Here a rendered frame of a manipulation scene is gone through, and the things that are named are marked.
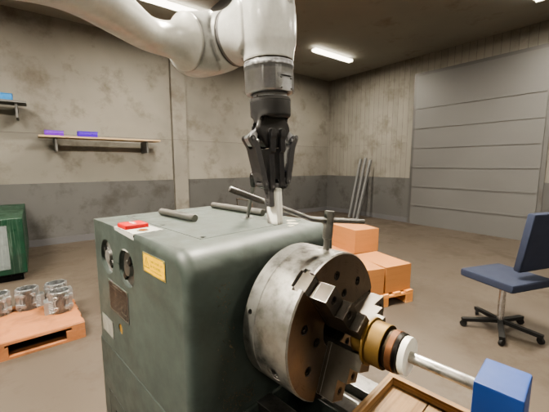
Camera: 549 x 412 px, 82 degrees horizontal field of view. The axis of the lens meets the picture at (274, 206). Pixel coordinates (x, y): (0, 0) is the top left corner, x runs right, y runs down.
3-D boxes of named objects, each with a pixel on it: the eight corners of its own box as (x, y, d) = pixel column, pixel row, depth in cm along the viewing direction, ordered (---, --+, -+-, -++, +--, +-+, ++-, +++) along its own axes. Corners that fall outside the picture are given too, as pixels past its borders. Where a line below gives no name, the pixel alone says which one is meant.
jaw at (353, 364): (327, 334, 71) (314, 389, 69) (314, 334, 67) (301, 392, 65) (372, 356, 63) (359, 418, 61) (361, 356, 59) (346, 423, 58)
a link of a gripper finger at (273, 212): (278, 188, 59) (276, 189, 59) (280, 224, 60) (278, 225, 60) (268, 187, 61) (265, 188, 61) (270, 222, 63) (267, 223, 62)
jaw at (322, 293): (314, 322, 66) (291, 290, 60) (325, 303, 69) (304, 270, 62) (360, 343, 59) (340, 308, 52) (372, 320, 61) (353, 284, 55)
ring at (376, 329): (346, 320, 60) (393, 340, 53) (370, 306, 66) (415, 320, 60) (345, 366, 61) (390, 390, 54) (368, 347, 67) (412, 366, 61)
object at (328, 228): (326, 261, 71) (330, 210, 71) (332, 263, 69) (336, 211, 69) (318, 261, 70) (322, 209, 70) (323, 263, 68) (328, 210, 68)
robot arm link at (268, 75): (304, 62, 57) (305, 96, 58) (269, 73, 63) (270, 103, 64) (267, 52, 50) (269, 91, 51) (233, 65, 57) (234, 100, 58)
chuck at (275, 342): (247, 405, 63) (260, 249, 62) (335, 356, 85) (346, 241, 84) (278, 432, 57) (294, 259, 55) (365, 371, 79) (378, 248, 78)
